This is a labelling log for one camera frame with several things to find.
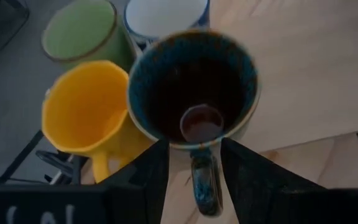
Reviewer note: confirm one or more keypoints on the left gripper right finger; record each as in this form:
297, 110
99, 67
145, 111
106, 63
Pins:
291, 205

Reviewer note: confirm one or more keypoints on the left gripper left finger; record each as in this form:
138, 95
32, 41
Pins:
73, 205

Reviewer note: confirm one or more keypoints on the yellow mug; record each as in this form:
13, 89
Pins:
82, 105

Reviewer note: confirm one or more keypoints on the blue brown speckled mug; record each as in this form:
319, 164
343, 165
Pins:
194, 77

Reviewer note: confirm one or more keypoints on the light green mug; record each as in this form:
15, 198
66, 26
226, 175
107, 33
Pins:
79, 31

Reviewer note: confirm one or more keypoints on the white blue patterned mug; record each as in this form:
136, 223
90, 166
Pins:
166, 15

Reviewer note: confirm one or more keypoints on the black aluminium table frame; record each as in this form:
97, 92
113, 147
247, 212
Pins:
64, 165

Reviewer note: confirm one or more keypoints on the black frame wooden shelf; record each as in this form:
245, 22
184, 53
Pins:
306, 77

